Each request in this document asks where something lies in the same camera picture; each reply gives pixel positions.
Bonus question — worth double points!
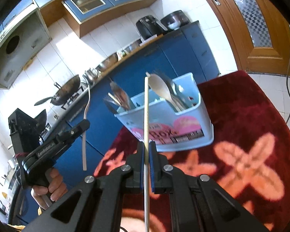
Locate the steel fork long handle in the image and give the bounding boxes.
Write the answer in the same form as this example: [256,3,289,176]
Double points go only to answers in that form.
[154,70,191,110]

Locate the black air fryer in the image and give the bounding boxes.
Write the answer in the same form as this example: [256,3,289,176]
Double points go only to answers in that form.
[136,15,168,40]

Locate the steel mixing bowl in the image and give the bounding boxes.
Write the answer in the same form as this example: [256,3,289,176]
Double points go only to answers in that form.
[96,52,118,72]

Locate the dark rice cooker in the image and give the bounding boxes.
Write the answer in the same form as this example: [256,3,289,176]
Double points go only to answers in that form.
[160,10,191,31]

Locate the steel kettle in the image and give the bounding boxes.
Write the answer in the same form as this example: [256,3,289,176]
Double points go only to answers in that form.
[83,69,99,85]

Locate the small white bowl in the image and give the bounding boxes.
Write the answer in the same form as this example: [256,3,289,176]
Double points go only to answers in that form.
[168,21,181,30]

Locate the blue wall cabinet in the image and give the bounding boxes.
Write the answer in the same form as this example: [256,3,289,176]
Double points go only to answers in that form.
[33,0,156,38]

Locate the red floral table cloth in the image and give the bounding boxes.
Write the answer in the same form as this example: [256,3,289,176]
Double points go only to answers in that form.
[94,71,290,231]

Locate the white plastic fork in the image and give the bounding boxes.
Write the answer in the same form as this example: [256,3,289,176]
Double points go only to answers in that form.
[81,85,91,171]

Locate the range hood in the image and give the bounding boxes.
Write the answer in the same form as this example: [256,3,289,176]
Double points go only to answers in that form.
[0,4,51,89]

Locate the wooden glass-panel door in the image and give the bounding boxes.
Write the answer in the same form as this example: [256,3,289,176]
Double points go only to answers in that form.
[207,0,290,76]

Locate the black wok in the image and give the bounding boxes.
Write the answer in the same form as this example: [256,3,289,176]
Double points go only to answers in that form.
[34,75,80,106]

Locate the shallow steel basin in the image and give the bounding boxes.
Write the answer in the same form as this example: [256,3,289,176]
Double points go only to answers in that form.
[124,38,142,53]

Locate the light blue utensil box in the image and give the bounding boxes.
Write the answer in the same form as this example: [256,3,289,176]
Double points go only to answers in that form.
[114,72,215,153]

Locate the person's left hand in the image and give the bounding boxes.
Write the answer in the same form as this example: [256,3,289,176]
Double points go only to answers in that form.
[31,168,68,210]

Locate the white plastic spoon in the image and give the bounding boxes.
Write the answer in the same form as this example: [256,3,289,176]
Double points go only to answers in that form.
[146,72,188,112]

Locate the blue base cabinets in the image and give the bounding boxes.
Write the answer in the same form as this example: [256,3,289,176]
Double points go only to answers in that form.
[7,20,221,226]

